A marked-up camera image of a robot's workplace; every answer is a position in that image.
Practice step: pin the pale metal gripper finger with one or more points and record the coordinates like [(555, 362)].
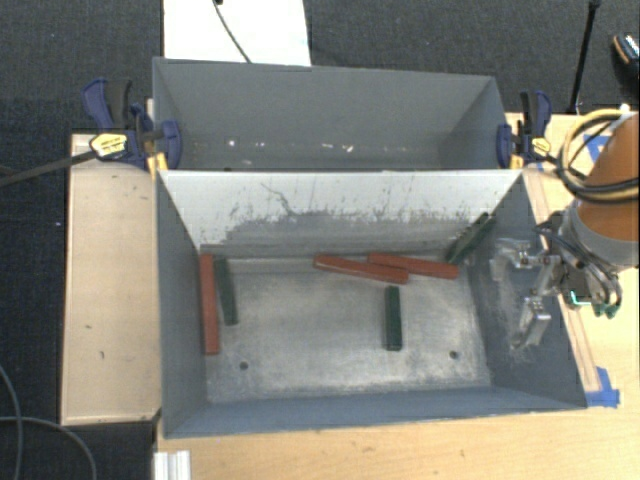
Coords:
[(531, 324), (515, 254)]

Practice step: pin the dark green flat block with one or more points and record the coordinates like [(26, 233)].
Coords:
[(393, 318), (470, 240), (227, 293)]

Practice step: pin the red-brown flat block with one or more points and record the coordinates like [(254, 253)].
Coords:
[(430, 266), (210, 308), (357, 269)]

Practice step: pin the grey metal bin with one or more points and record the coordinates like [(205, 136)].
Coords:
[(320, 318)]

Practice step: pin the pale wood flat board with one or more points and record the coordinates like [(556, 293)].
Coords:
[(112, 278)]

